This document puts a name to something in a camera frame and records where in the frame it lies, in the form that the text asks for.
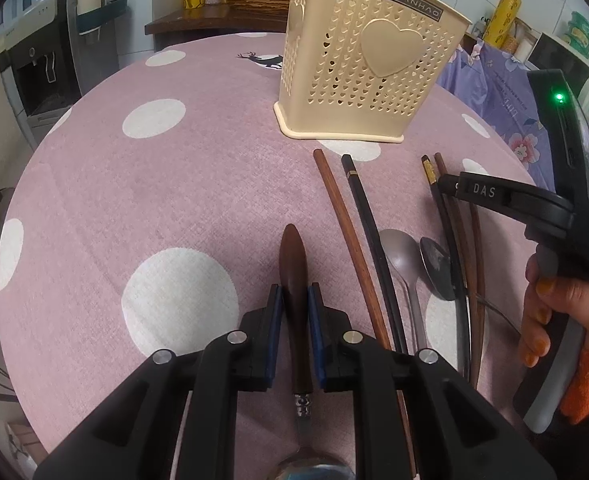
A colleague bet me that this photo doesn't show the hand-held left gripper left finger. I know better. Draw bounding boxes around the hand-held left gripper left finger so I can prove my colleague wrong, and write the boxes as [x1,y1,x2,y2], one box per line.
[34,284,282,480]

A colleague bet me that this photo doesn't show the shiny metal spoon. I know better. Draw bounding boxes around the shiny metal spoon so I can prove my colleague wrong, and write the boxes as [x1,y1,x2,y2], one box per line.
[419,237,523,335]

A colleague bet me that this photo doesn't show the brown wooden chopstick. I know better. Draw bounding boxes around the brown wooden chopstick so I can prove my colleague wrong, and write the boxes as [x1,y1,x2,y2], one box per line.
[433,153,475,311]
[313,148,420,480]

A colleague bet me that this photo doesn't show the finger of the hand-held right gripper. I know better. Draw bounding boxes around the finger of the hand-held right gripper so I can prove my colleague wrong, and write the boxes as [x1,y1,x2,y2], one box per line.
[437,171,574,233]

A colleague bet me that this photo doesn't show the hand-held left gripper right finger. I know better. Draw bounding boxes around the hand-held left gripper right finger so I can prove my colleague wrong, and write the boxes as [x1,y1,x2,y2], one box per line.
[309,282,558,480]

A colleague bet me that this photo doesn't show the wooden-handled metal spoon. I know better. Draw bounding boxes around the wooden-handled metal spoon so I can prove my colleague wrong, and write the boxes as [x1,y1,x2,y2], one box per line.
[274,223,356,480]

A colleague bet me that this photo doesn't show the purple floral cloth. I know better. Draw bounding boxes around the purple floral cloth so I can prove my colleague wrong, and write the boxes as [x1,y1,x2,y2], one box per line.
[437,42,575,196]

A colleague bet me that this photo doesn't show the white microwave oven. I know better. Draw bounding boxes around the white microwave oven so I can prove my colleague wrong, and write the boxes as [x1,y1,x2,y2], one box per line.
[527,32,589,136]

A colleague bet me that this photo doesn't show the yellow wrap roll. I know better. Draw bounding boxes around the yellow wrap roll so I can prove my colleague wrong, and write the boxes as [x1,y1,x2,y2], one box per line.
[483,0,521,52]

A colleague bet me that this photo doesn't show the matte metal spoon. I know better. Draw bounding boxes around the matte metal spoon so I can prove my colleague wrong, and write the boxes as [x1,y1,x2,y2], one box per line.
[379,229,429,352]

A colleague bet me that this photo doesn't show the black chopstick with gold band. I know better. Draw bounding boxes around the black chopstick with gold band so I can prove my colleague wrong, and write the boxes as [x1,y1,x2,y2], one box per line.
[421,155,471,378]

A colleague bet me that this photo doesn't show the plain black chopstick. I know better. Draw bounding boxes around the plain black chopstick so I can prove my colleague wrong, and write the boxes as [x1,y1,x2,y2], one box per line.
[341,154,409,355]

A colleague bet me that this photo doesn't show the water dispenser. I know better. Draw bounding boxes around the water dispenser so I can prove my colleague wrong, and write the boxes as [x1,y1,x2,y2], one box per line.
[0,0,92,133]

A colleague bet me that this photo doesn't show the cream perforated utensil holder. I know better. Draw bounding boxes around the cream perforated utensil holder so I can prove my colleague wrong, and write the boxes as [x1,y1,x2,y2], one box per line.
[273,0,474,142]

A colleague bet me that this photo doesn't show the pink polka dot tablecloth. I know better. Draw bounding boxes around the pink polka dot tablecloth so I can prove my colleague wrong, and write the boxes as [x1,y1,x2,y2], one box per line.
[0,31,550,480]

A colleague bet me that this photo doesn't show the dark wooden side table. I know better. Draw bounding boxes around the dark wooden side table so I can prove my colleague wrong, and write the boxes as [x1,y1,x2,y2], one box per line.
[144,9,290,52]

